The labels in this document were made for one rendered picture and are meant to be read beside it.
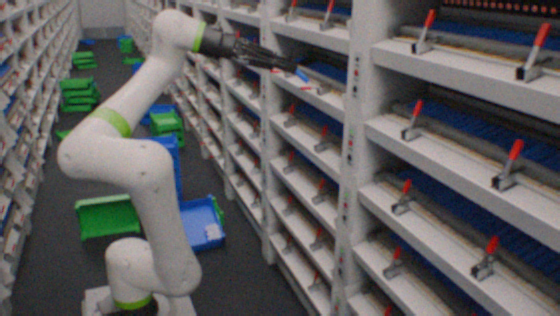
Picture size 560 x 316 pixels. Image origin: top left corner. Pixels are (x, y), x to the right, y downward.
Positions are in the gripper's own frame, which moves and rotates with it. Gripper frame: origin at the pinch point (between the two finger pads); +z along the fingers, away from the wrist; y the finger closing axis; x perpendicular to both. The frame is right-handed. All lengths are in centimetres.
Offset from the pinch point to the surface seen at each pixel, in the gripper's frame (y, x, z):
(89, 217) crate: 38, 137, -61
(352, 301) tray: -46, 47, 38
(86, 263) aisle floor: 8, 135, -53
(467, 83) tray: -51, -32, 22
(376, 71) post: -23.1, -16.9, 17.2
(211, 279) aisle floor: -3, 112, 5
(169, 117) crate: 186, 169, -37
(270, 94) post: 32.2, 30.3, 5.6
